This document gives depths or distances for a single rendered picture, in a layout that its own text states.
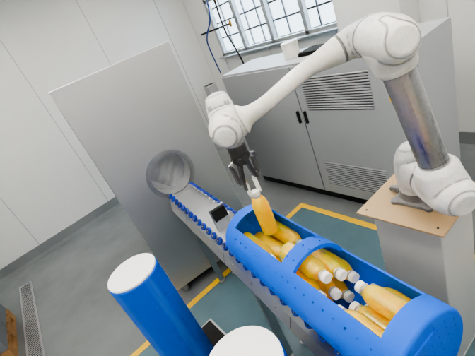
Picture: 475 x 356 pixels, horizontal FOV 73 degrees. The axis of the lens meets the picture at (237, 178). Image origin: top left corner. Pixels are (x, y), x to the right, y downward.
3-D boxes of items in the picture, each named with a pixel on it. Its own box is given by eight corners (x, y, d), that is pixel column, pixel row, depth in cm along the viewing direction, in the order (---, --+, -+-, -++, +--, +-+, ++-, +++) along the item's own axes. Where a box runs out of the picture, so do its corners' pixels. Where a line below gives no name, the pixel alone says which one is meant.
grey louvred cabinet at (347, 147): (287, 160, 450) (252, 58, 388) (463, 189, 280) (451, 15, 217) (261, 181, 427) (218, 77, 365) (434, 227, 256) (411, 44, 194)
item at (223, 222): (230, 221, 200) (220, 201, 193) (233, 223, 196) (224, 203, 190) (217, 230, 197) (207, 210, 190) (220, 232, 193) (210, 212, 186)
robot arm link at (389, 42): (454, 183, 131) (495, 211, 111) (415, 202, 134) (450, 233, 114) (387, 1, 100) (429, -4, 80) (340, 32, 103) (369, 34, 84)
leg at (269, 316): (290, 349, 214) (259, 285, 187) (295, 355, 209) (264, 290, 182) (283, 355, 212) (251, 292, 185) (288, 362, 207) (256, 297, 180)
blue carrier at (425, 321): (283, 230, 165) (259, 191, 151) (471, 344, 91) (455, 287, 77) (244, 270, 158) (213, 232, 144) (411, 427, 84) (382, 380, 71)
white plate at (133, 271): (155, 276, 162) (155, 277, 162) (154, 246, 187) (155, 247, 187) (104, 301, 160) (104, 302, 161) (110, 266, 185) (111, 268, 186)
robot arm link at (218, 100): (216, 131, 128) (216, 143, 116) (201, 95, 121) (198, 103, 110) (242, 121, 127) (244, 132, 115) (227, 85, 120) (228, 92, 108)
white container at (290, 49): (292, 54, 313) (288, 39, 307) (304, 52, 301) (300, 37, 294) (281, 61, 306) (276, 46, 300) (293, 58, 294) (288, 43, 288)
